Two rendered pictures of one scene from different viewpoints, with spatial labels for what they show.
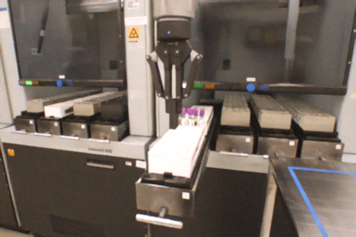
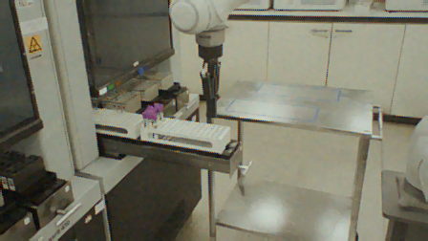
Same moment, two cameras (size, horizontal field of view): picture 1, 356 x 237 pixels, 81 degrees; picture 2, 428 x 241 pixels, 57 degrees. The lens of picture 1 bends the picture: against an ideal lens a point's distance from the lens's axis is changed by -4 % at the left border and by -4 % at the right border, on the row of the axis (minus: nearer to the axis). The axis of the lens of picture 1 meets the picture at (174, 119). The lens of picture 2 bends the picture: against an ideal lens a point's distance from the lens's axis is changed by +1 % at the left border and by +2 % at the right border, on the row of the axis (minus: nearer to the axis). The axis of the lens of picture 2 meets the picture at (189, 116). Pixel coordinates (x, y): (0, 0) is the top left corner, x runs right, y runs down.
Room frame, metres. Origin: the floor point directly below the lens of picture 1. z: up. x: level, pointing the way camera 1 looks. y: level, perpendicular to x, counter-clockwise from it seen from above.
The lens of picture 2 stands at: (0.37, 1.15, 1.42)
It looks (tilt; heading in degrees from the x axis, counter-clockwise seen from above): 23 degrees down; 280
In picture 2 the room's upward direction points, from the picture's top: 3 degrees counter-clockwise
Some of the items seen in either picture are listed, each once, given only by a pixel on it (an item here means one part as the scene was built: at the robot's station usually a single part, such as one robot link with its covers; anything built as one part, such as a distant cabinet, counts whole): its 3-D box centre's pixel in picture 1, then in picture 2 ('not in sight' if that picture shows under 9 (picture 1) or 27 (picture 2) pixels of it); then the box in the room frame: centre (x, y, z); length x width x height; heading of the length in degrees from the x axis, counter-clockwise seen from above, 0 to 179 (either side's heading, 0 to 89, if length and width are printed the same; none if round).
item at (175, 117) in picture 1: (175, 113); not in sight; (0.50, 0.00, 0.95); 0.03 x 0.01 x 0.07; 166
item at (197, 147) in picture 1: (182, 145); (184, 135); (0.60, -0.02, 0.83); 0.30 x 0.10 x 0.06; 166
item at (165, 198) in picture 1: (190, 146); (151, 142); (0.73, -0.06, 0.78); 0.73 x 0.14 x 0.09; 166
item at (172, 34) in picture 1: (173, 44); (210, 58); (0.50, 0.00, 1.11); 0.08 x 0.07 x 0.09; 76
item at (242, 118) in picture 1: (235, 118); (131, 105); (0.85, -0.24, 0.85); 0.12 x 0.02 x 0.06; 76
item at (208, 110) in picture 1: (198, 119); (107, 122); (0.90, -0.10, 0.83); 0.30 x 0.10 x 0.06; 166
